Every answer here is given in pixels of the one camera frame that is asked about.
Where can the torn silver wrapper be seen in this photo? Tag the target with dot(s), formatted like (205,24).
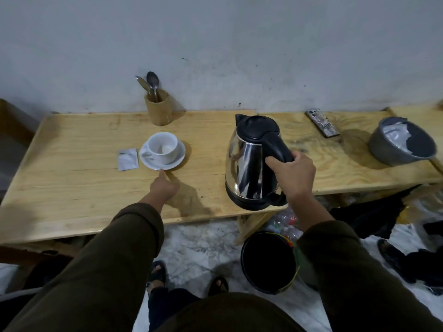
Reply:
(396,134)

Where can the person's olive shirt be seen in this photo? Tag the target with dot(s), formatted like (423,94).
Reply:
(232,314)

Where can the black sandal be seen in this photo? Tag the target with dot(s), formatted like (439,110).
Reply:
(218,285)
(157,273)

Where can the phone with patterned case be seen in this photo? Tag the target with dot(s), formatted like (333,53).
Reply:
(322,123)

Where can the person's right forearm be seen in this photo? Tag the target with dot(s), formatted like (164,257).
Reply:
(349,273)

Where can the white saucer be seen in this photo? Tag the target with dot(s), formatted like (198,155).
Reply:
(174,162)

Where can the black left sandal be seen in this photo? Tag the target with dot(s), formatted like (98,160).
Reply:
(157,273)

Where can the yellow plastic bag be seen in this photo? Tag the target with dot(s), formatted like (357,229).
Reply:
(420,205)

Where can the person's dark trousers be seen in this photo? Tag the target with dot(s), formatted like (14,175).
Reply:
(171,307)

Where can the person's left hand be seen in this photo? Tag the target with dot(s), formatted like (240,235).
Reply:
(163,190)

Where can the black cloth pile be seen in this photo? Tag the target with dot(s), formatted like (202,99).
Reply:
(370,214)

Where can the person's left forearm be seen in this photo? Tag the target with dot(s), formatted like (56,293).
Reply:
(100,269)

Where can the black shoe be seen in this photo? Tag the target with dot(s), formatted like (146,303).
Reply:
(398,261)

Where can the metal spoon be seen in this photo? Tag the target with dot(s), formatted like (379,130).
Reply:
(153,82)
(143,84)

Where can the person's right hand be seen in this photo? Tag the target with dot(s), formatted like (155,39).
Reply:
(295,178)

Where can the grey metal bowl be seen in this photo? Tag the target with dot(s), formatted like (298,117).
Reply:
(387,148)

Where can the wooden utensil holder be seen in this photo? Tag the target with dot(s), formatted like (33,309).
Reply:
(158,108)

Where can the white ceramic cup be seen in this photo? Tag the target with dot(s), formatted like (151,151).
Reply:
(162,147)

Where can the wooden table leg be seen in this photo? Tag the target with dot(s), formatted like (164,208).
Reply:
(250,226)

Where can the black bucket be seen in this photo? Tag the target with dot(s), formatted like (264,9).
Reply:
(268,262)

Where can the black right sandal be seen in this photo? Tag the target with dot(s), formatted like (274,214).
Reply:
(218,285)

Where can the person's right thumb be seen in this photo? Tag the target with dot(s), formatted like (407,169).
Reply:
(275,164)

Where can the silver sachet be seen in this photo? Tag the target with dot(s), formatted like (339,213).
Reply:
(127,160)

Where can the pile of plastic bottles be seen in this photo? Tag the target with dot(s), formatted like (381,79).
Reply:
(287,223)

